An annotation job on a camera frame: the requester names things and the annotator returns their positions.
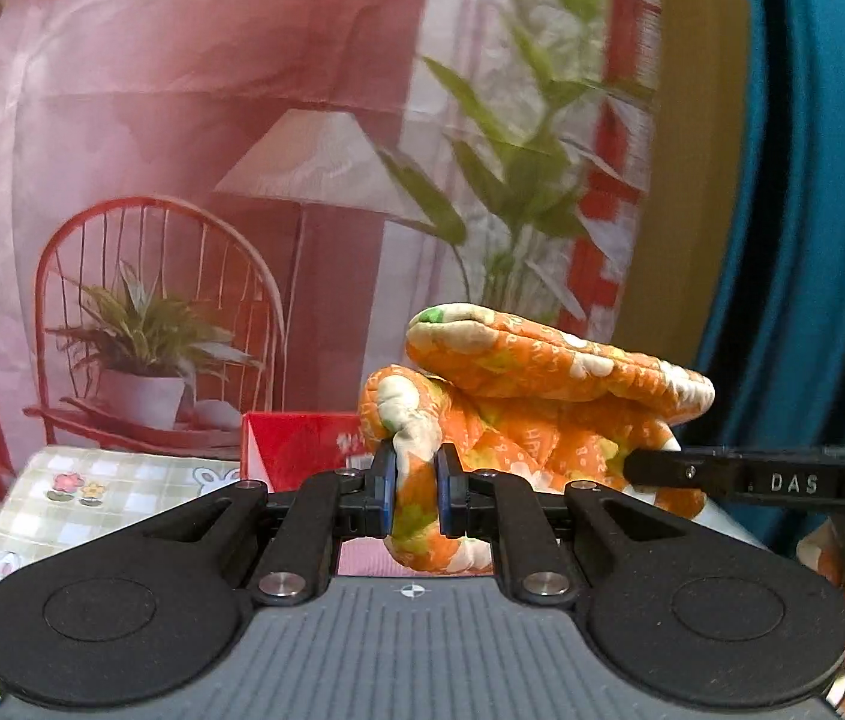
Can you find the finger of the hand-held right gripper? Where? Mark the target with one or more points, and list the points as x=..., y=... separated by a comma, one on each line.
x=681, y=471

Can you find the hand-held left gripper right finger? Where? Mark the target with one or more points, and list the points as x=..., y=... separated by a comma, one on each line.
x=447, y=493

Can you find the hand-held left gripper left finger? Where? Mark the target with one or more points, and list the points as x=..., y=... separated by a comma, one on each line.
x=386, y=486

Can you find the red cardboard box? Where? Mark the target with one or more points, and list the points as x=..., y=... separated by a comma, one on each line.
x=295, y=450

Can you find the orange floral oven mitt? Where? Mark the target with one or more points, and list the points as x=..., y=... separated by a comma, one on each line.
x=542, y=390

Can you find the teal curtain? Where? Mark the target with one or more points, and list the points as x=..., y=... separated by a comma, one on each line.
x=804, y=240

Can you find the printed room backdrop cloth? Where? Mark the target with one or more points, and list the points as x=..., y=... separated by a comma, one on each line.
x=205, y=127

